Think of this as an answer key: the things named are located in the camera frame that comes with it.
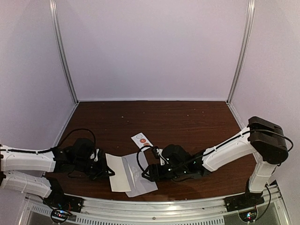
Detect right black braided cable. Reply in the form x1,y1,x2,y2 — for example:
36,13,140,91
136,145,155,175

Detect black braided cable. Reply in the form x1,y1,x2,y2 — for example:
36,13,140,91
50,128,97,153
136,145,155,175

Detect left aluminium frame post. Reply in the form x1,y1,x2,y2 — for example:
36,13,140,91
49,0,79,105

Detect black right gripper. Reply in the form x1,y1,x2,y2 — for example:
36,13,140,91
142,164,187,183

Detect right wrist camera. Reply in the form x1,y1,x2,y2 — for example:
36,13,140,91
151,146,165,165

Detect aluminium frame post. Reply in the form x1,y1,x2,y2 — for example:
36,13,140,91
226,0,255,105
49,0,79,105

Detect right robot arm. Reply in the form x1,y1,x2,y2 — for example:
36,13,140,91
142,116,292,207

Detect white sticker sheet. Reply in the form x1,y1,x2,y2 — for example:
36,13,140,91
131,133,153,151

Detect front aluminium rail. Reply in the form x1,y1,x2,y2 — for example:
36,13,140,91
17,191,291,225

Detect grey envelope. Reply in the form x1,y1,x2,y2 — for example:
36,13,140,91
122,153,158,198

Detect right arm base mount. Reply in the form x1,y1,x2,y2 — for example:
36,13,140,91
224,180,264,224

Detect left black braided cable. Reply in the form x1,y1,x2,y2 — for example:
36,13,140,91
50,128,97,153

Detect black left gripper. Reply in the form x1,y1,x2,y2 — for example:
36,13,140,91
74,157,114,182

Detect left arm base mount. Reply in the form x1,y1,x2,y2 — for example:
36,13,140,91
42,178,83,225

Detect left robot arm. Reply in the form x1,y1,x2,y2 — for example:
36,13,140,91
0,138,115,208

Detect right aluminium frame post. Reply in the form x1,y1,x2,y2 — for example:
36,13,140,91
226,0,255,105

